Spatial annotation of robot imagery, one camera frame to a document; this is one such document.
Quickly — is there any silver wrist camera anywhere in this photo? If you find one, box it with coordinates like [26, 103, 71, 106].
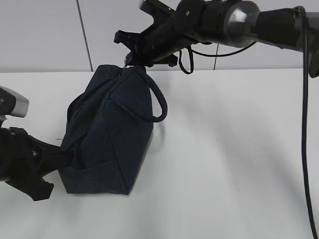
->
[139, 0, 175, 17]
[0, 86, 29, 118]

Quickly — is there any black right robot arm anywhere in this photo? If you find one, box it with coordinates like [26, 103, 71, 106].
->
[114, 0, 319, 78]

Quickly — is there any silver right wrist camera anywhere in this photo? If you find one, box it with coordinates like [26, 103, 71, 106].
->
[139, 0, 175, 17]

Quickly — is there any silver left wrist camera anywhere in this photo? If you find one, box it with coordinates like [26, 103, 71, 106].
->
[0, 86, 29, 118]

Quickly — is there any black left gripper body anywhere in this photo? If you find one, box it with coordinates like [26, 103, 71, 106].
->
[4, 127, 54, 201]

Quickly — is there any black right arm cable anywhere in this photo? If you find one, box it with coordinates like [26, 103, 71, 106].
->
[178, 6, 317, 239]

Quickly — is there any navy blue lunch bag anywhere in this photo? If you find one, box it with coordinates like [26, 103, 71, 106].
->
[59, 65, 167, 195]

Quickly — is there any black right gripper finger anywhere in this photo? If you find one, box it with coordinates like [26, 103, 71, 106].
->
[124, 52, 154, 67]

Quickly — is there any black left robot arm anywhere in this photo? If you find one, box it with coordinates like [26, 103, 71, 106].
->
[0, 127, 73, 201]

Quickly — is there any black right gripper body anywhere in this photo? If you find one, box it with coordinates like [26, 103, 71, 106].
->
[114, 16, 198, 67]

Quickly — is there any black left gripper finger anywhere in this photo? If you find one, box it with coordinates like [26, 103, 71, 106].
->
[37, 141, 73, 173]

